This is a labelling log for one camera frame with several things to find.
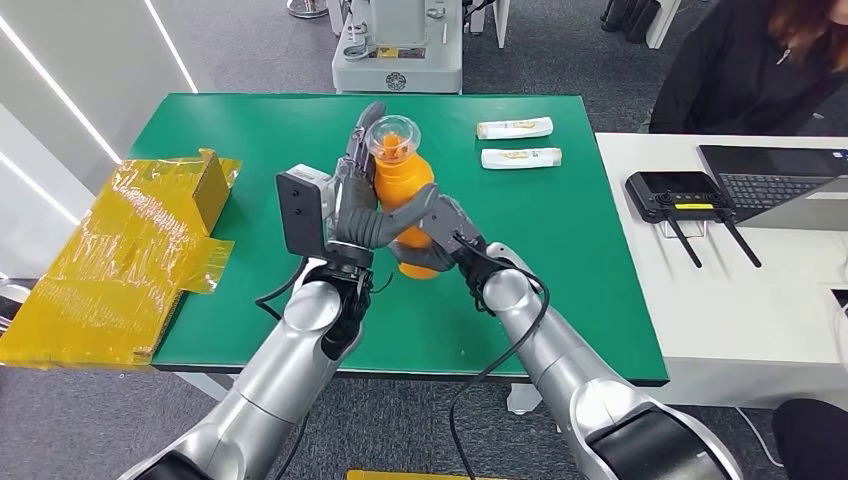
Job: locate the black device white frame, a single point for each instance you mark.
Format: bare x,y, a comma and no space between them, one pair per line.
841,298

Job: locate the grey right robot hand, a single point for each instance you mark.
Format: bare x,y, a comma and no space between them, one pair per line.
450,225

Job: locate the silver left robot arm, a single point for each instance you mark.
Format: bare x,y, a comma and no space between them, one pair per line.
291,371

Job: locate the chrome stanchion base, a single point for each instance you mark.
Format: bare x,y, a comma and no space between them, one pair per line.
306,8

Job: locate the white desk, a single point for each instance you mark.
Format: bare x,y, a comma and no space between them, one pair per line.
729,318

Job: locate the yellow flat object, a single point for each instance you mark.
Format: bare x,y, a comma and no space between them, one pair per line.
411,476

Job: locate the grey machine with column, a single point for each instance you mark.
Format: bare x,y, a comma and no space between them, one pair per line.
397,69

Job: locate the yellow taped cardboard box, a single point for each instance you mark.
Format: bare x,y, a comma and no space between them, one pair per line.
112,265

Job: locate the white tube gold cap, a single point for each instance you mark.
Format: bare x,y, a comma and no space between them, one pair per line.
521,158
515,128

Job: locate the white furniture panel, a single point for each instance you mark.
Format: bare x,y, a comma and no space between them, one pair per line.
501,23
664,23

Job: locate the orange bottle clear cap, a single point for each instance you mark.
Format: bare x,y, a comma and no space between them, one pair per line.
397,179

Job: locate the grey round metal object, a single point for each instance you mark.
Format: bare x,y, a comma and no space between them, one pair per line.
12,305

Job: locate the black remote controller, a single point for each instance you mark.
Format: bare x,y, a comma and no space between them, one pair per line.
666,192

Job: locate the clear controller stand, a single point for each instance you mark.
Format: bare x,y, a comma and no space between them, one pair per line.
699,230

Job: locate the black rounded object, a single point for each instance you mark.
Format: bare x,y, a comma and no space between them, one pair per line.
815,444

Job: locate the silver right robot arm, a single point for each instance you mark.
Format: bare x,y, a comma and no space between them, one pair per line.
563,371

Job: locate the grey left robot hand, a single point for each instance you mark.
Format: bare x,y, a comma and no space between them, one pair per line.
351,212

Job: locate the grey laptop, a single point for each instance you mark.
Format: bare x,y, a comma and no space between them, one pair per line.
755,189

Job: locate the person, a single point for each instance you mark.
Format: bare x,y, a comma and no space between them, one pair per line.
729,79

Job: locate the black bundled objects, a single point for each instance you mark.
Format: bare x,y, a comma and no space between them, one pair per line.
629,16

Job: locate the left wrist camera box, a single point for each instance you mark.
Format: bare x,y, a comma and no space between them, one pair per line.
301,212

